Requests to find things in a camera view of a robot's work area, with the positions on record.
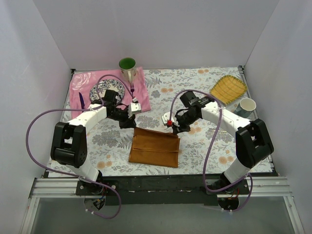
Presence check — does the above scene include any orange cloth napkin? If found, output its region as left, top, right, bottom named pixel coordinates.
left=129, top=127, right=180, bottom=168

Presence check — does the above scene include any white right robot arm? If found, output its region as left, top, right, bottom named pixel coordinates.
left=163, top=89, right=274, bottom=194

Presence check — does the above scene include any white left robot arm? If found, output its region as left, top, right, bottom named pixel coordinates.
left=51, top=90, right=141, bottom=195

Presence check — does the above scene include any green inside floral mug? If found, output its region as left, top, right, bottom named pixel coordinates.
left=119, top=58, right=137, bottom=83

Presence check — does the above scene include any blue floral ceramic plate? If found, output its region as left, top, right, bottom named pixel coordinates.
left=89, top=79, right=125, bottom=103

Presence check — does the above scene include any purple plastic knife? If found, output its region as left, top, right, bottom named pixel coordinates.
left=78, top=92, right=85, bottom=109

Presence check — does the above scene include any purple plastic fork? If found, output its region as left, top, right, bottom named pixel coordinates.
left=130, top=83, right=135, bottom=98

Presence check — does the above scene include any floral patterned table mat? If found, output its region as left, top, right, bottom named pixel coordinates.
left=87, top=67, right=241, bottom=176

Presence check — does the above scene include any pink cloth placemat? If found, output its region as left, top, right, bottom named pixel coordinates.
left=69, top=67, right=151, bottom=112

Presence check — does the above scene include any woven bamboo basket tray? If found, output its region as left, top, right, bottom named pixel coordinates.
left=210, top=75, right=247, bottom=105

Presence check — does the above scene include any grey white mug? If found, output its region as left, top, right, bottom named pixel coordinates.
left=234, top=97, right=256, bottom=118

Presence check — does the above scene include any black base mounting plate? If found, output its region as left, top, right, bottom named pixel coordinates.
left=75, top=173, right=252, bottom=206

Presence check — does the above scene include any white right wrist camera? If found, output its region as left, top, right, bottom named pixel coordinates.
left=161, top=112, right=177, bottom=127

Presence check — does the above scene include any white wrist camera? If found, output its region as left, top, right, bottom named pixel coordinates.
left=128, top=102, right=141, bottom=117
left=161, top=112, right=177, bottom=127

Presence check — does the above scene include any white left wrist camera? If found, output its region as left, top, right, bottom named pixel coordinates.
left=128, top=102, right=141, bottom=117

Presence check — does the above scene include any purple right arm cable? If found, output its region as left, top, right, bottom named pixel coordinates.
left=169, top=90, right=253, bottom=212

